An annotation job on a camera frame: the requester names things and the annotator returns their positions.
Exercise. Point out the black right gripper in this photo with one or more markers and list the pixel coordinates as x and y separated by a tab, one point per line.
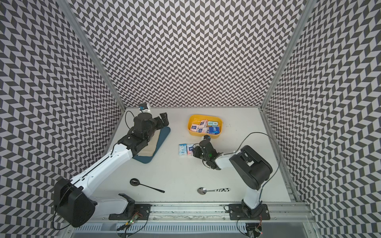
196	153

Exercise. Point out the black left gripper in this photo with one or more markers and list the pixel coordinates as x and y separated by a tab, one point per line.
164	119

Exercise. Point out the light blue cartoon tissue pack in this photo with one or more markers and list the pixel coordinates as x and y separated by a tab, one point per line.
183	149

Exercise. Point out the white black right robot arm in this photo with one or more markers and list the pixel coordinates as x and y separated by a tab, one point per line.
253	169

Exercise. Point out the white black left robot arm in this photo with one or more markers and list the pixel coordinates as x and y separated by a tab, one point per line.
73	198

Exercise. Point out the yellow plastic storage box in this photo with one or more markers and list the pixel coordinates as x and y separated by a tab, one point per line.
196	119

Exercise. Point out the teal plastic tray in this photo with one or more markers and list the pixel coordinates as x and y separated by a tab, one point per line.
162	137

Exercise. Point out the dark blue Tempo tissue pack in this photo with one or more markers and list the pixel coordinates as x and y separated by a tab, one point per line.
214	130

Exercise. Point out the mint green tissue pack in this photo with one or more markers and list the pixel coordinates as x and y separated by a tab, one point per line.
212	124

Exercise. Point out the beige linen cloth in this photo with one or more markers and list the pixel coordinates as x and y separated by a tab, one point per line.
150	149

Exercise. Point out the black plastic spoon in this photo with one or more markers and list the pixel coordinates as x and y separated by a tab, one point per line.
136	182

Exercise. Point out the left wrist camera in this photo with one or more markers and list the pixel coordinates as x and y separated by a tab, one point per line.
144	107

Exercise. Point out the metal spoon patterned handle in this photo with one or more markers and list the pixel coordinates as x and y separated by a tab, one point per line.
204	191

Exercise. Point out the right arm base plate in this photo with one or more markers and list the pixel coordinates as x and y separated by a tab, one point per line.
241	212

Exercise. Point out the aluminium front rail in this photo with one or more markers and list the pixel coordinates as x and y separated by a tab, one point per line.
218	212

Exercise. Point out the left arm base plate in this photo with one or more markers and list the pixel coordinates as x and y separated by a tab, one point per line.
142	209

